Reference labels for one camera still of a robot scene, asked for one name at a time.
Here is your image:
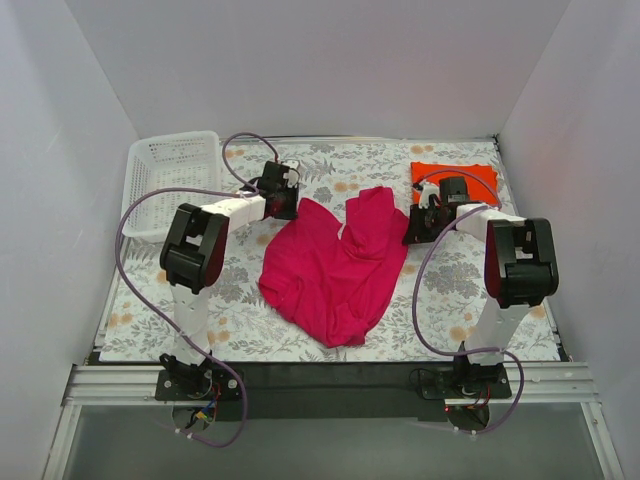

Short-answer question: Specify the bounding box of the magenta t shirt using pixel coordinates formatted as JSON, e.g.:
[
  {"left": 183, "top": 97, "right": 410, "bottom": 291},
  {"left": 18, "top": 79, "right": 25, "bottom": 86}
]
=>
[{"left": 258, "top": 186, "right": 408, "bottom": 348}]

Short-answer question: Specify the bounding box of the white plastic basket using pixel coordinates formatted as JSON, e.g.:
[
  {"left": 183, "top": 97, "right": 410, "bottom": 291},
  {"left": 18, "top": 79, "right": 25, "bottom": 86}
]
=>
[{"left": 122, "top": 131, "right": 222, "bottom": 243}]

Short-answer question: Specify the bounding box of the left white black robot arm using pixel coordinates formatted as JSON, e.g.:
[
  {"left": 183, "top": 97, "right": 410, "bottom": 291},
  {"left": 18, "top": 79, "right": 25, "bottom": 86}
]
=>
[{"left": 160, "top": 161, "right": 301, "bottom": 400}]

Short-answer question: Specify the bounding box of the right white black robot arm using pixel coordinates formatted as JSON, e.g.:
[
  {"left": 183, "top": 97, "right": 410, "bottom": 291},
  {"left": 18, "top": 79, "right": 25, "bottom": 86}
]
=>
[{"left": 403, "top": 169, "right": 559, "bottom": 399}]

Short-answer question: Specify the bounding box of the folded orange t shirt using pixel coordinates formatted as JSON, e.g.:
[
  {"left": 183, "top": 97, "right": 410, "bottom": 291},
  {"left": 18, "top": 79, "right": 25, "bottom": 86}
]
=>
[{"left": 410, "top": 162, "right": 501, "bottom": 207}]

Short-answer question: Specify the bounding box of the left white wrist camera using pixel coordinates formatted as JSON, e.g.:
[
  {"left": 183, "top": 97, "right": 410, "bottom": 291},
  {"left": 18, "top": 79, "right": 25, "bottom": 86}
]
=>
[{"left": 282, "top": 161, "right": 300, "bottom": 185}]

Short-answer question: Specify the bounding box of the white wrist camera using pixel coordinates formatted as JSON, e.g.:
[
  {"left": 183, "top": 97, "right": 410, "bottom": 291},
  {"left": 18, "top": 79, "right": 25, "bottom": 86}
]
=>
[
  {"left": 282, "top": 161, "right": 300, "bottom": 185},
  {"left": 416, "top": 180, "right": 439, "bottom": 209}
]

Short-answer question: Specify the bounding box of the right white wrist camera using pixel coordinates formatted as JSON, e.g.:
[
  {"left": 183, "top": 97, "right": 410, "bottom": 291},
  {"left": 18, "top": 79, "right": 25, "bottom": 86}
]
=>
[{"left": 416, "top": 180, "right": 439, "bottom": 209}]

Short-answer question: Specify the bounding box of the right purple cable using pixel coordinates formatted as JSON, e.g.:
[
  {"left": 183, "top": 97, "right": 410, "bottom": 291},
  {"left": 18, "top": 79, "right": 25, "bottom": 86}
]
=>
[{"left": 412, "top": 168, "right": 525, "bottom": 435}]

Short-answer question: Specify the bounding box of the purple cable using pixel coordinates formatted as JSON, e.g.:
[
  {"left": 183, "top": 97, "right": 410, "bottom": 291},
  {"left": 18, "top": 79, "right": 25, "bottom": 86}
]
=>
[
  {"left": 114, "top": 131, "right": 281, "bottom": 448},
  {"left": 412, "top": 168, "right": 525, "bottom": 435}
]

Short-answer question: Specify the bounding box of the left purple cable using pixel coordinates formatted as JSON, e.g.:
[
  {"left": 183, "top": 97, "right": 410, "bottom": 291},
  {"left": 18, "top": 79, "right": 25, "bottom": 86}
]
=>
[{"left": 114, "top": 131, "right": 281, "bottom": 448}]

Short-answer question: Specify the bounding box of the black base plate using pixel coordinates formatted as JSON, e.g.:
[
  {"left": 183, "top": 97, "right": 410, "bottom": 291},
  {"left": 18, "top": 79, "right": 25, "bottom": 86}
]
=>
[{"left": 155, "top": 361, "right": 512, "bottom": 422}]

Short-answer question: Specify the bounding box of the aluminium frame rail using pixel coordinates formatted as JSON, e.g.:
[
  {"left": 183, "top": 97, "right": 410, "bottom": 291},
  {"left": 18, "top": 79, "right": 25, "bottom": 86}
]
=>
[{"left": 39, "top": 363, "right": 166, "bottom": 480}]

